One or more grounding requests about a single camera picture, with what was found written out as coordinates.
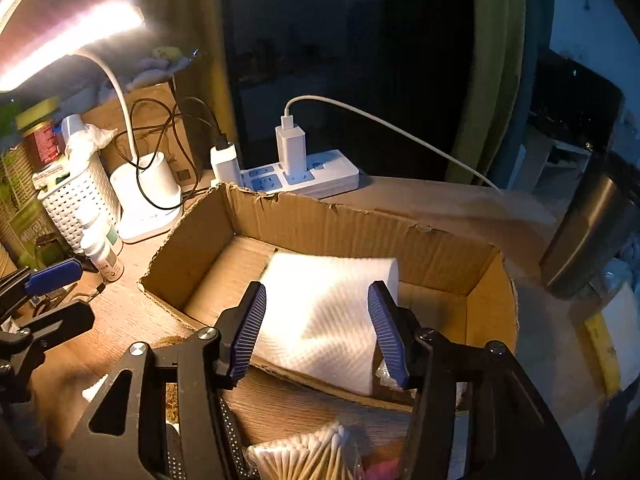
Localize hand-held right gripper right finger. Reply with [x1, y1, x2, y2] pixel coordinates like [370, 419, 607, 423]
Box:
[366, 281, 583, 480]

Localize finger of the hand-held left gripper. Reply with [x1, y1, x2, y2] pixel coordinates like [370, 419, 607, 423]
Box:
[0, 301, 96, 401]
[0, 258, 83, 311]

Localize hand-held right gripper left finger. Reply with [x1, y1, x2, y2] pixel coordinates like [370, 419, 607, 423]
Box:
[55, 281, 268, 480]

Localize white paper towel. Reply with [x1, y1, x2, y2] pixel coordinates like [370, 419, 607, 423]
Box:
[250, 251, 402, 396]

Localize cardboard box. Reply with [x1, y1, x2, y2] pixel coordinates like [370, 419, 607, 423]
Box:
[137, 182, 521, 413]

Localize small white bottle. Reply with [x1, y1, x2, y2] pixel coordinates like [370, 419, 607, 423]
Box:
[80, 230, 125, 281]

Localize white plastic basket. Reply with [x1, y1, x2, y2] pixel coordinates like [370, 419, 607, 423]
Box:
[37, 157, 121, 253]

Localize red label jar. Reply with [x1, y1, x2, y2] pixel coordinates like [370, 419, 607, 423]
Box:
[15, 99, 68, 173]

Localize white desk lamp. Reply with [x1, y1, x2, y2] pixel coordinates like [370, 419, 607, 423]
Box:
[0, 0, 183, 245]

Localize bag of cotton swabs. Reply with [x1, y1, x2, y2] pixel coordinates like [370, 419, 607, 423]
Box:
[245, 420, 371, 480]

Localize crumpled white tissue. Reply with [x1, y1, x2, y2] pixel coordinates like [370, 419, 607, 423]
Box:
[62, 115, 118, 161]

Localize small white charger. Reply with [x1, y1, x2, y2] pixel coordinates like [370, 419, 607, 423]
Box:
[210, 132, 243, 186]

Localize white power strip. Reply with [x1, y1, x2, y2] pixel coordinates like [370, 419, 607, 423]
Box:
[212, 151, 360, 198]

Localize brown carton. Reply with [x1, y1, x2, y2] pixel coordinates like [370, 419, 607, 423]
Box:
[82, 82, 201, 196]

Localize tall white charger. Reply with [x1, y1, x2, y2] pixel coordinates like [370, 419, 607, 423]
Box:
[275, 115, 306, 173]

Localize steel tumbler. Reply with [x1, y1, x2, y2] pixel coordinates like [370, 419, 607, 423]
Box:
[540, 157, 636, 301]

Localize pale plush toy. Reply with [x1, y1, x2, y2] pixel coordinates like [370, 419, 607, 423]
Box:
[135, 46, 197, 86]

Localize yellow-green curtain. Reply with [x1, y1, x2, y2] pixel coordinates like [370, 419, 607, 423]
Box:
[445, 0, 526, 186]
[192, 0, 241, 168]

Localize black monitor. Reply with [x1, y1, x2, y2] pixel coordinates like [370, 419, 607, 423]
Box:
[530, 50, 626, 141]

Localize black charging cable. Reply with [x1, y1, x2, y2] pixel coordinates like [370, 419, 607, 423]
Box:
[114, 95, 228, 211]

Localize white charging cable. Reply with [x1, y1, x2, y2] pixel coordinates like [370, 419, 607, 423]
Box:
[283, 95, 501, 191]

